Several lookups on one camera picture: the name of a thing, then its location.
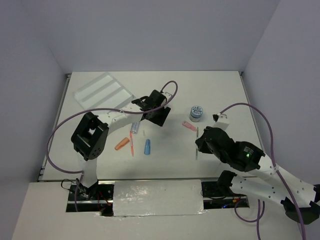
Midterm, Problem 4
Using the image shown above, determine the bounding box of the white compartment tray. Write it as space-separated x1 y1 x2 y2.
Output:
73 72 136 110

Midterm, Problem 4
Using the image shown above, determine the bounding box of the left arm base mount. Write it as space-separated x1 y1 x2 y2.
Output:
60 179 115 217

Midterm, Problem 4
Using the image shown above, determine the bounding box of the clear spray bottle blue cap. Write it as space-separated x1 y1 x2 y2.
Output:
130 122 140 134

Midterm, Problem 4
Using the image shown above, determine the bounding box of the pink translucent cap case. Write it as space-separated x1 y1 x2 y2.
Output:
182 121 197 132

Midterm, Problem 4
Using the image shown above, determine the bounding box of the orange thin pen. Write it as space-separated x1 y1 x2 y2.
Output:
129 131 134 157

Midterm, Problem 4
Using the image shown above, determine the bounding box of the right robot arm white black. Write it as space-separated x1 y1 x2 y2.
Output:
195 126 320 225

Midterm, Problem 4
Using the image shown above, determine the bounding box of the blue white round jar right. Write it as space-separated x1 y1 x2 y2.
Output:
189 105 204 122

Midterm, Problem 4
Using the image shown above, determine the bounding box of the silver foil covered panel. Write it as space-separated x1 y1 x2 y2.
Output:
112 179 205 217

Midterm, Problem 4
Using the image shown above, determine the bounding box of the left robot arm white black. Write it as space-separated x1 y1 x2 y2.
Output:
71 90 172 200

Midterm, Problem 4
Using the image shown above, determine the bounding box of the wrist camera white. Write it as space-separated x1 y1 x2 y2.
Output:
162 92 173 100
212 113 230 131

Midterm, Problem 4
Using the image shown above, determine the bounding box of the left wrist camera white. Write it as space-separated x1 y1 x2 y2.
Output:
162 92 173 100

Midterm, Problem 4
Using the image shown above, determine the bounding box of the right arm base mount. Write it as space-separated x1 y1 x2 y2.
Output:
200 181 249 210

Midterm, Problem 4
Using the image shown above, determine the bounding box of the purple cable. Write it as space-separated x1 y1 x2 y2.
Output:
219 102 308 240
46 80 179 212

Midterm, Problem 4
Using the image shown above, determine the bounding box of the blue translucent cap case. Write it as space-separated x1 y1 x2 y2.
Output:
144 138 151 156

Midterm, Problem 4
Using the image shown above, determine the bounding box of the orange translucent cap case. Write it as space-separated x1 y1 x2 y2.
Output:
114 137 130 151

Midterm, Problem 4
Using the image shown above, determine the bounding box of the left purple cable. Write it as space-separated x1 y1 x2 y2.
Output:
46 80 179 212

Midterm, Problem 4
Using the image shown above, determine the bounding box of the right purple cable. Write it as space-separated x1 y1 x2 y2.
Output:
219 102 308 240

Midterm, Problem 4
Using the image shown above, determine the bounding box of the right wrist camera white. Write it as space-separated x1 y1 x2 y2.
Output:
212 113 230 131

